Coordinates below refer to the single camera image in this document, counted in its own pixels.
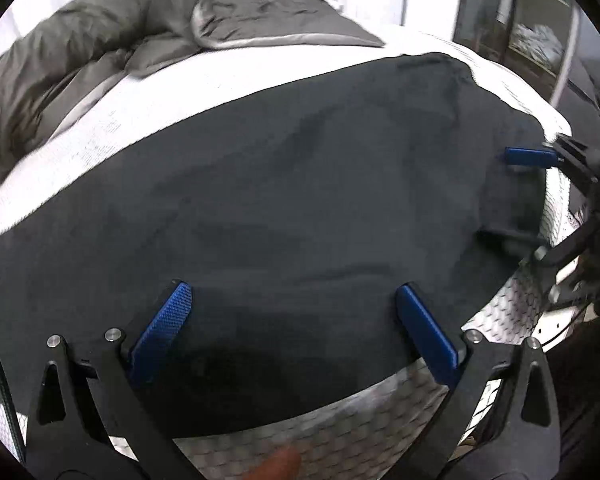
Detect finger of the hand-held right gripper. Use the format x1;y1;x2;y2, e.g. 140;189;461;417
504;145;568;168
480;210;600;267

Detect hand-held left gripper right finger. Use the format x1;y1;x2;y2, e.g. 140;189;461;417
395;282;563;480

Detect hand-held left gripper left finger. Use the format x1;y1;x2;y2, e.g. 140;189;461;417
25;280;196;480

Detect black pants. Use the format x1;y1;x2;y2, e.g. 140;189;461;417
0;51;548;438

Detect person's left hand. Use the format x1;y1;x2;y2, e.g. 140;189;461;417
245;447;303;480

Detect white pole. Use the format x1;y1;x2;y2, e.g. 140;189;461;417
552;10;581;106

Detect glass-door cabinet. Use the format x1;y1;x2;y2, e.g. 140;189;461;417
455;0;581;96

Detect white hexagon-patterned mattress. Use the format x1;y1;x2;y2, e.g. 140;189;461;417
0;25;596;480

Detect grey pillow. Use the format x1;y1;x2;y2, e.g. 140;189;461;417
192;0;386;51

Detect grey duvet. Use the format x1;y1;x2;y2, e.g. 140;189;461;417
0;0;231;186

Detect black cable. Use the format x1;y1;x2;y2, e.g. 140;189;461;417
0;280;26;461

